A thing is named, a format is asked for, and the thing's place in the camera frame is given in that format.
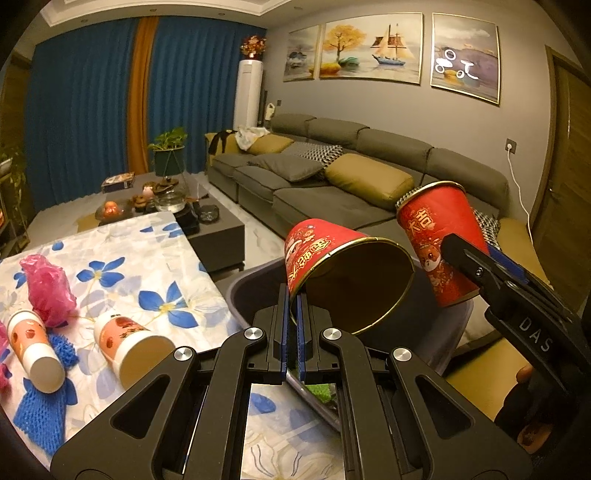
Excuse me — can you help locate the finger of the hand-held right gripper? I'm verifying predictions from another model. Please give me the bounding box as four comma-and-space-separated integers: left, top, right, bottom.
487, 247, 529, 287
441, 233, 513, 301

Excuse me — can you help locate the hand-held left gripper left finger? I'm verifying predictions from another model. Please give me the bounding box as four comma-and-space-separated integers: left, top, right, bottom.
50, 284, 291, 480

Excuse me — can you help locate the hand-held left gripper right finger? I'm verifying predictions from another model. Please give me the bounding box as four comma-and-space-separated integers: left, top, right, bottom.
297, 291, 534, 480

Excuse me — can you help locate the green foam net sleeve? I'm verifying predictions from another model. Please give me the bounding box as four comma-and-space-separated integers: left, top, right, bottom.
307, 383, 335, 404

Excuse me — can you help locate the red printed paper cup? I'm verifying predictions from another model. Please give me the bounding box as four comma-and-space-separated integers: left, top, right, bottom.
283, 219, 416, 335
396, 181, 483, 309

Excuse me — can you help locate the grey plastic bin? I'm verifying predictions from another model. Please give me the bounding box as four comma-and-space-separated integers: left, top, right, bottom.
226, 256, 476, 432

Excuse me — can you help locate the white and orange paper cup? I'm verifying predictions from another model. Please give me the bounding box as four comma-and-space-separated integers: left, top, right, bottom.
93, 311, 176, 388
7, 309, 65, 394

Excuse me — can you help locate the pink plastic bag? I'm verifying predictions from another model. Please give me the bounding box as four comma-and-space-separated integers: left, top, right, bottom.
19, 254, 78, 328
0, 323, 11, 393

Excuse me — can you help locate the large blue foam net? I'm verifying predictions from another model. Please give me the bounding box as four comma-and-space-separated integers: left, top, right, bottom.
11, 378, 79, 455

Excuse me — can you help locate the person's right hand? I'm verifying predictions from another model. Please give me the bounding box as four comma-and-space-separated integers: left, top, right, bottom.
496, 364, 561, 449

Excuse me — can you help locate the large yellow seat cushion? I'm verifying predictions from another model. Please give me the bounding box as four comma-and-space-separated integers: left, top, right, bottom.
496, 217, 552, 287

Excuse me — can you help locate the black and white patterned cushion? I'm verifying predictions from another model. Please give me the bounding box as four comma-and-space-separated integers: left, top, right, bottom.
295, 142, 345, 168
471, 208, 502, 254

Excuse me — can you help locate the wooden door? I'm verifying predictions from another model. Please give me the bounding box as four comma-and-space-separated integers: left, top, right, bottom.
540, 45, 591, 301

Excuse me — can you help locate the dark coffee table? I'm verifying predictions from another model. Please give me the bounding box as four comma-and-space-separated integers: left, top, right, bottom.
95, 185, 245, 278

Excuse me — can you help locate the grey sofa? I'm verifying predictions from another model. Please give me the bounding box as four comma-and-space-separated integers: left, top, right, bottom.
204, 113, 552, 324

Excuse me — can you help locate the black hot plate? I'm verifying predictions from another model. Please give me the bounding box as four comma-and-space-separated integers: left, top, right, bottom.
173, 208, 201, 232

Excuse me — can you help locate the grey cushion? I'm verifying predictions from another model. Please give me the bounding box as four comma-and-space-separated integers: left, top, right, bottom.
247, 154, 326, 182

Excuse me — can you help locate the glass kettle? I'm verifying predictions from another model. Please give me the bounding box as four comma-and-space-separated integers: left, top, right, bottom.
154, 189, 188, 214

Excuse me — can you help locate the purple framed painting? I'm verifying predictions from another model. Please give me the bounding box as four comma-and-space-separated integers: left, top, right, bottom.
430, 13, 502, 106

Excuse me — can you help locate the white cloth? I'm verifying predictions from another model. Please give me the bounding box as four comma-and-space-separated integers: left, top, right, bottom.
235, 126, 269, 151

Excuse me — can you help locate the dark garment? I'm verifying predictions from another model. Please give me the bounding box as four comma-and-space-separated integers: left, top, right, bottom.
208, 130, 238, 155

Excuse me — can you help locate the fruit bowl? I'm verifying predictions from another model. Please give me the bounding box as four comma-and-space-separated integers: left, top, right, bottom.
95, 199, 134, 224

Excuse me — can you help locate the potted plant in green pot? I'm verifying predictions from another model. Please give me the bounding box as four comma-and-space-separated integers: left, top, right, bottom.
148, 128, 189, 178

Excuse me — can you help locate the flat printed box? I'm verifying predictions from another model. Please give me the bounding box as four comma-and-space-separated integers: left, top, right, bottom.
102, 172, 136, 193

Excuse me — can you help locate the sailboat and tree painting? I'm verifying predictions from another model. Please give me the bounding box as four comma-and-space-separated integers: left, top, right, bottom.
320, 12, 423, 85

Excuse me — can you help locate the grey floor mat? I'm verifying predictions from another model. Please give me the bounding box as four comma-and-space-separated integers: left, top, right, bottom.
28, 171, 208, 227

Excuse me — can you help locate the white standing air conditioner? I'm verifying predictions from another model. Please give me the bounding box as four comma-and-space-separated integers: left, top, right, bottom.
232, 60, 264, 131

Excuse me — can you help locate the grey landscape painting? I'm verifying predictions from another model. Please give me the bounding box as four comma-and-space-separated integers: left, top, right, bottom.
283, 25, 321, 83

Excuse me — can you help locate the blue curtain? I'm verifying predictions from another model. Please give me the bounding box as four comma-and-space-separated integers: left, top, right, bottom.
30, 21, 139, 208
148, 16, 269, 174

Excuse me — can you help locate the orange curtain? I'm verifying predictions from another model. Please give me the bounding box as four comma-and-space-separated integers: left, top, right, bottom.
127, 17, 160, 174

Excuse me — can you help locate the orange flower decoration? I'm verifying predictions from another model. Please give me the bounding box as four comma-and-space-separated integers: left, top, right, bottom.
240, 36, 269, 61

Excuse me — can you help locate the trailing plant on stand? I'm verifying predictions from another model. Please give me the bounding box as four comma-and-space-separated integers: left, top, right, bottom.
0, 145, 31, 252

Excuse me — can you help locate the white cable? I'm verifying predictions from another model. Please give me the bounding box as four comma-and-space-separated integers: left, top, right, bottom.
508, 148, 534, 250

